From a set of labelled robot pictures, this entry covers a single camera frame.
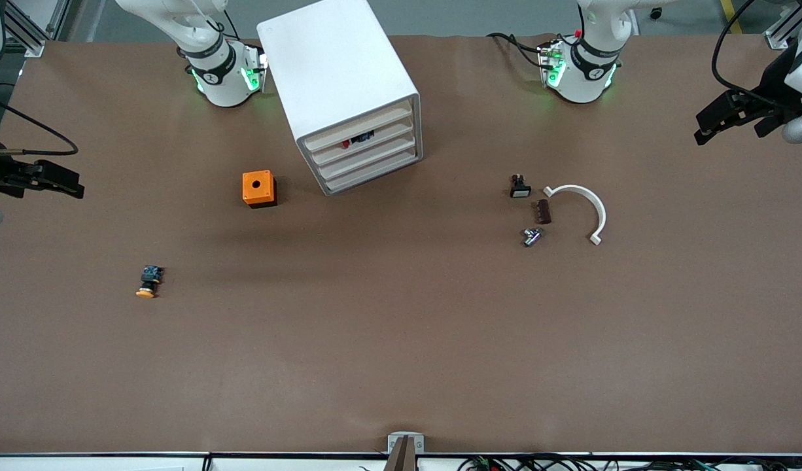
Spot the white curved bracket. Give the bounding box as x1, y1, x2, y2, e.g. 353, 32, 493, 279
543, 184, 608, 247

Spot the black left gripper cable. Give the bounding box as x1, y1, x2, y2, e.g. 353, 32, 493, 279
711, 0, 768, 105

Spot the grey metal table bracket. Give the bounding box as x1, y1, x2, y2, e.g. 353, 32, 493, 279
387, 432, 425, 455

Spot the tangled cable bundle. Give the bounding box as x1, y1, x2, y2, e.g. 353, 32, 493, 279
457, 453, 802, 471

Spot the orange box with hole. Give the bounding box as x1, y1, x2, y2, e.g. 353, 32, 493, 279
242, 170, 278, 209

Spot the aluminium frame profile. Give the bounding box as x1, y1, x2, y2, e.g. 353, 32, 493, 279
2, 0, 71, 58
764, 0, 802, 51

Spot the black arm base cable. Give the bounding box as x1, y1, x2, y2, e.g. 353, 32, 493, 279
486, 31, 552, 69
205, 0, 242, 41

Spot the white table edge rail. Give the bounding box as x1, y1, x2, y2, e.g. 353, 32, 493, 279
0, 451, 802, 471

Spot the yellow push button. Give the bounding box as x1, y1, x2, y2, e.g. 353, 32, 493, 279
135, 265, 166, 300

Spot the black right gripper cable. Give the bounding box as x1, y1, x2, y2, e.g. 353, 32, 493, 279
0, 92, 79, 156

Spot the brown upright post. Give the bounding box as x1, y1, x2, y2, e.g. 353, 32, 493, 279
383, 436, 418, 471

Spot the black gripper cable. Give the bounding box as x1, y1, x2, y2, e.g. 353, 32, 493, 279
0, 92, 79, 156
711, 0, 768, 105

